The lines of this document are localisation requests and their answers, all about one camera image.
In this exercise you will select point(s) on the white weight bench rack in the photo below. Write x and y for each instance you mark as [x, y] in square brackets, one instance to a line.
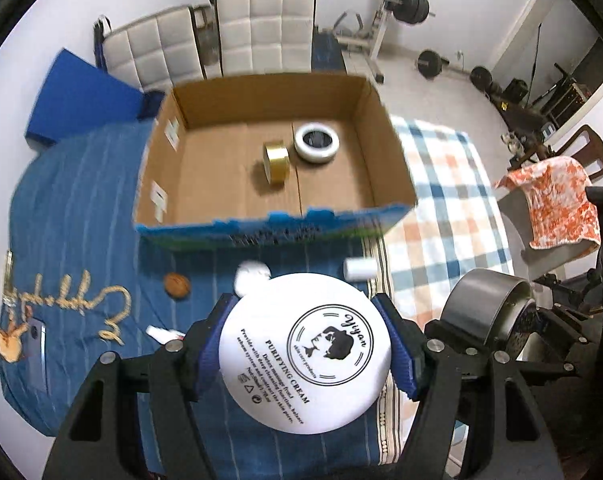
[381, 35]

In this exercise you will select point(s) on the blue embroidered blanket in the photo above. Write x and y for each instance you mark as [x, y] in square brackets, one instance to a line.
[81, 240]

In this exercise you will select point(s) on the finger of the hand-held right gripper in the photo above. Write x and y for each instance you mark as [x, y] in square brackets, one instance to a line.
[566, 321]

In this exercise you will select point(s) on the cardboard box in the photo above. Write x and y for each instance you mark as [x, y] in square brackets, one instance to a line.
[231, 170]

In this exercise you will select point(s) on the blue foam block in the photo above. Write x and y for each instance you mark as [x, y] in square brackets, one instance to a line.
[81, 97]

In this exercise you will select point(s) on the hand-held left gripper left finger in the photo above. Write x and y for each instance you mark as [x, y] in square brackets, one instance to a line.
[215, 340]

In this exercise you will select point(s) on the orange floral cloth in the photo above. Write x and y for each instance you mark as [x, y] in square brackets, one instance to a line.
[561, 200]

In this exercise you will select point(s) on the small white tube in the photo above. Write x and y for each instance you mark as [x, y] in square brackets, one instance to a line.
[162, 333]

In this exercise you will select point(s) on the brown walnut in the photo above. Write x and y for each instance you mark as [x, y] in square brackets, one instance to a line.
[177, 285]

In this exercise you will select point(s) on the short barbell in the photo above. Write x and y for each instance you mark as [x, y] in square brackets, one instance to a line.
[428, 63]

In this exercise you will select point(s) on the checked blanket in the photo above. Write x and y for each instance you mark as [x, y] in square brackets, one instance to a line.
[446, 230]

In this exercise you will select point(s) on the light blue smartphone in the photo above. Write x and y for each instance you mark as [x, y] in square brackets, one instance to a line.
[34, 355]

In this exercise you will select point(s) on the white round cream jar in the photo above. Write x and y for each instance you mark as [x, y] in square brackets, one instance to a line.
[306, 355]

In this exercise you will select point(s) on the small white cylinder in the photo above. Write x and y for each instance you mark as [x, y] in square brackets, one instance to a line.
[360, 268]

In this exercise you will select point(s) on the wooden chair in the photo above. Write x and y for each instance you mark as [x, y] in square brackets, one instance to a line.
[594, 147]

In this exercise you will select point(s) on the black exercise machine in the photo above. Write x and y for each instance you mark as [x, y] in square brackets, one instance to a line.
[526, 115]

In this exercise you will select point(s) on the clear slender object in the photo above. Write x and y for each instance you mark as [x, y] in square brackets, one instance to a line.
[7, 280]

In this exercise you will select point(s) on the white padded chair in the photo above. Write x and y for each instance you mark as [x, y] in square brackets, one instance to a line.
[154, 47]
[264, 30]

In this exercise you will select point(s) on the black tape roll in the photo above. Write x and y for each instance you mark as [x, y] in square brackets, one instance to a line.
[481, 305]

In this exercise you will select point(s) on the white tape roll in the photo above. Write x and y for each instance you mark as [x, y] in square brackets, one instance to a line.
[316, 152]

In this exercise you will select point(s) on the gold tape roll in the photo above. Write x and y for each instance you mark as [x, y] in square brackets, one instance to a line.
[274, 166]

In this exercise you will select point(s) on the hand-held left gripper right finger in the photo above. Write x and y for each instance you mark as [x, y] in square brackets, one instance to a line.
[402, 355]

